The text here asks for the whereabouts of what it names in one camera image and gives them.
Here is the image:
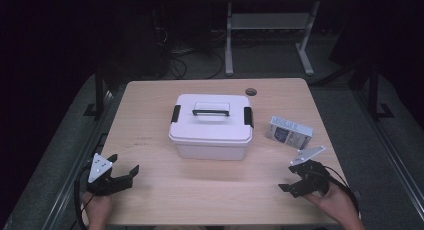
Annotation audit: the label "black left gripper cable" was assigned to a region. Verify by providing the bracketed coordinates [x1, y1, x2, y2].
[73, 165, 94, 230]

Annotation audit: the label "person's left hand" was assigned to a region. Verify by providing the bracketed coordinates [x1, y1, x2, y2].
[81, 191, 113, 230]

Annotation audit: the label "person's right hand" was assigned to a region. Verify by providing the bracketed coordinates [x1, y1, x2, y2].
[303, 181, 367, 230]

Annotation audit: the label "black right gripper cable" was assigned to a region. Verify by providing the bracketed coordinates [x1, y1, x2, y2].
[323, 165, 361, 215]

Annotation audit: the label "grey metal desk frame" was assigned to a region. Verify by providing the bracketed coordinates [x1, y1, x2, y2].
[223, 1, 321, 77]

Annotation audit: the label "white lid with black handle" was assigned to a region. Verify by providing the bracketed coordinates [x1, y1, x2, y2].
[168, 93, 255, 145]

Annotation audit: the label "white plastic storage box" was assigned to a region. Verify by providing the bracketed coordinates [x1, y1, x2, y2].
[173, 136, 250, 162]

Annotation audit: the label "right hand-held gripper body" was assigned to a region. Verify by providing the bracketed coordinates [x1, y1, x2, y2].
[288, 145, 332, 197]

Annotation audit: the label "black floor cables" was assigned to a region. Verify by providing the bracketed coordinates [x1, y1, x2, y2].
[162, 25, 225, 81]

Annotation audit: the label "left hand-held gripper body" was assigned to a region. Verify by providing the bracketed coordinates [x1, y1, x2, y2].
[86, 152, 118, 197]

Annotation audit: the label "aluminium floor rail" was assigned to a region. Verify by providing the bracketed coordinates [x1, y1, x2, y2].
[41, 89, 127, 230]
[352, 89, 424, 222]

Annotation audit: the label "black metal post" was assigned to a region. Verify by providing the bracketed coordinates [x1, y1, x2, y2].
[367, 62, 396, 122]
[82, 64, 112, 120]

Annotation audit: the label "small blue and white carton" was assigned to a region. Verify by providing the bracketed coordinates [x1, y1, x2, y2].
[264, 115, 315, 151]

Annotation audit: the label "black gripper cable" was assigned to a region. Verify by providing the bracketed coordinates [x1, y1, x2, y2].
[73, 165, 94, 230]
[323, 165, 361, 215]

